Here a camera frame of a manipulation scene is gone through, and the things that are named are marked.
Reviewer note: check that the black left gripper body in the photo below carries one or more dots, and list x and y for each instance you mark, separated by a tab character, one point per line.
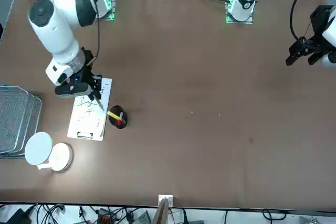
319	22

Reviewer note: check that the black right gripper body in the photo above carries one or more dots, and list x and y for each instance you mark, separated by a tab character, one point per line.
86	65

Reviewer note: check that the white marker with blue cap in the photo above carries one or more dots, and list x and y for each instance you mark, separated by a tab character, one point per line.
101	106

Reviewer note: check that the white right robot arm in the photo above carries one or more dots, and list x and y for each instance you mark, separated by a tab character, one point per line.
60	24

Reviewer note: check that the white A4 paper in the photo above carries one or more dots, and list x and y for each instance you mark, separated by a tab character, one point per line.
84	121

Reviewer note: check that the black mesh pen holder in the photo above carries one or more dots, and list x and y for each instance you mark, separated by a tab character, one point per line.
116	127

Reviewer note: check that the yellow marker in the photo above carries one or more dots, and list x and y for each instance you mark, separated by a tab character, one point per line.
113	114

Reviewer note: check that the white marker with red cap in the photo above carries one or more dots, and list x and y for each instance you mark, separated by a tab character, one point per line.
120	121

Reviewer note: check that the cream clipboard with metal clip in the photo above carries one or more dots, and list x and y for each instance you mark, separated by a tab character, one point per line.
97	137

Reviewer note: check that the silver mesh letter tray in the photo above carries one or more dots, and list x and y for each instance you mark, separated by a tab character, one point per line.
15	124

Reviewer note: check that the orange and black device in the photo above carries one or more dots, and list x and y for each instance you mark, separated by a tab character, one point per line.
106	217

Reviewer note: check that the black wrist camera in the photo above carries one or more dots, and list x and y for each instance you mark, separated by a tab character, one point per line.
71	90

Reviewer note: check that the aluminium profile post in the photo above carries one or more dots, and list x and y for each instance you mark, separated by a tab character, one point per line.
165	208

